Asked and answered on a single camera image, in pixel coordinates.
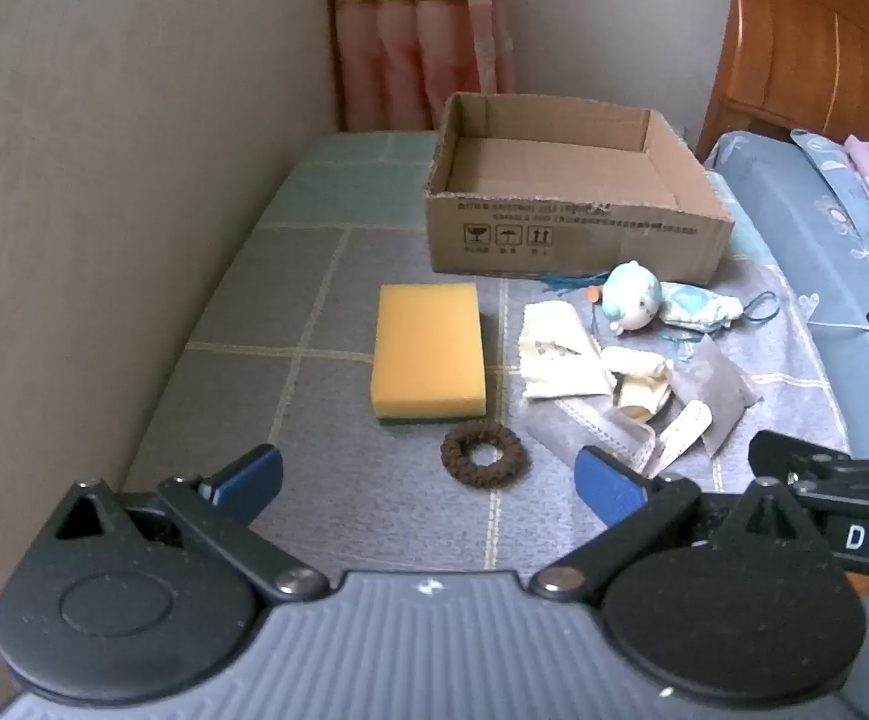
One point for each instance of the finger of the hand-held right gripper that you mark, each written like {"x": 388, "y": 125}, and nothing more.
{"x": 802, "y": 457}

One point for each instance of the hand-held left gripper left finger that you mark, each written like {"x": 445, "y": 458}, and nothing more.
{"x": 251, "y": 476}

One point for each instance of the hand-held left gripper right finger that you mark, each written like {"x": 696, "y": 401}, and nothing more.
{"x": 607, "y": 487}

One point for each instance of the white lace strip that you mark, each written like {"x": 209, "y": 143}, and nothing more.
{"x": 678, "y": 431}

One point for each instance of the grey mesh sachet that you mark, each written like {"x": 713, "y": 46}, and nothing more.
{"x": 712, "y": 390}

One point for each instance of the brown hair scrunchie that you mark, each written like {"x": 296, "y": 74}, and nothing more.
{"x": 453, "y": 450}

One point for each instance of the yellow green-backed sponge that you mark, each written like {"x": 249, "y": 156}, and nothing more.
{"x": 427, "y": 345}

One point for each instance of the cardboard box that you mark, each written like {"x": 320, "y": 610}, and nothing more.
{"x": 569, "y": 240}

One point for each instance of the cream cloth pouch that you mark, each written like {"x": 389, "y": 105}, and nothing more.
{"x": 554, "y": 360}

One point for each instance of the grey checkered bed sheet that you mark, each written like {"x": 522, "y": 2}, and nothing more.
{"x": 254, "y": 277}

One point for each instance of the blue floral pillow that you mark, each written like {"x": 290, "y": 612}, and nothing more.
{"x": 839, "y": 210}

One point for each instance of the blue floral bed sheet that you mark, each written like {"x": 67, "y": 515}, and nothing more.
{"x": 772, "y": 210}

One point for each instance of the wooden headboard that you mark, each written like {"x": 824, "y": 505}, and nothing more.
{"x": 817, "y": 37}

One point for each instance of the pink patterned curtain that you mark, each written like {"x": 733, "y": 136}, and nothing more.
{"x": 419, "y": 30}

